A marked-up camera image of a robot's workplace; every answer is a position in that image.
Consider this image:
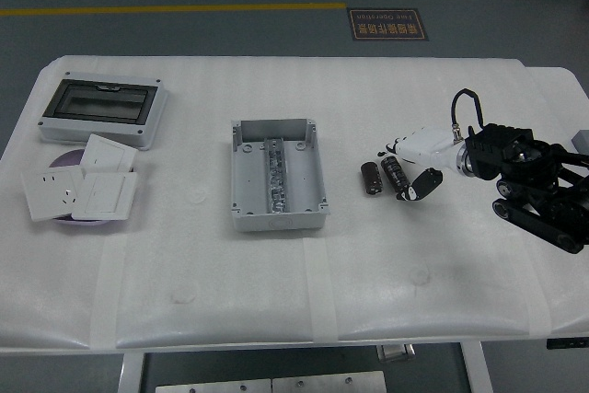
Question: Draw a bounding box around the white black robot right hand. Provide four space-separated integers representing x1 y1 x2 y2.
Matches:
376 125 461 203

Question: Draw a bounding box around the long black printed battery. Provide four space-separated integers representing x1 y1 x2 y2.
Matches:
380 156 410 196

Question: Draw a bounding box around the short brown cylindrical battery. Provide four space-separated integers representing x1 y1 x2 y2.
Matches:
361 161 385 196

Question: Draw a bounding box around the open grey junction box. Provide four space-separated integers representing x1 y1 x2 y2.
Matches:
228 118 333 234

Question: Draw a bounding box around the grey box with dark window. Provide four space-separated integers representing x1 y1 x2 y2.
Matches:
37 70 170 152

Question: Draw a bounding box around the grey block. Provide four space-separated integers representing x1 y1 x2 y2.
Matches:
570 129 589 156

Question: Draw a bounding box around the white tape strip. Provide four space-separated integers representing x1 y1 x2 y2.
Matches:
522 245 554 338
302 238 340 343

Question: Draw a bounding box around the white table leg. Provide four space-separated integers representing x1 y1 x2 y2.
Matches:
459 341 496 393

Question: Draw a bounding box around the black table control panel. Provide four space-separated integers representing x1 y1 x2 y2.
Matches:
546 339 589 351

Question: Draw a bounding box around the grey metal plate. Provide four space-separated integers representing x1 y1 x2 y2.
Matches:
155 377 272 393
271 370 387 393

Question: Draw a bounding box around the white foam mat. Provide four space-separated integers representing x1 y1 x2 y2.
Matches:
0 54 568 352

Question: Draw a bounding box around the purple plate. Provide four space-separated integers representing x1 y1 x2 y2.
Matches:
48 147 137 228

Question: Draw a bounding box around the white socket panel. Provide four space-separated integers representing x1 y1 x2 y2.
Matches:
20 166 87 222

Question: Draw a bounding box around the metal mounting rail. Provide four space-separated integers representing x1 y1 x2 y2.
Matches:
262 136 290 214

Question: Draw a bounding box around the metal bracket under table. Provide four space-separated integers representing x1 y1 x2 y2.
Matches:
376 342 418 363

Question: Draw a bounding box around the white switch panel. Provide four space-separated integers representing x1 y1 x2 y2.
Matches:
71 171 139 222
80 133 139 173

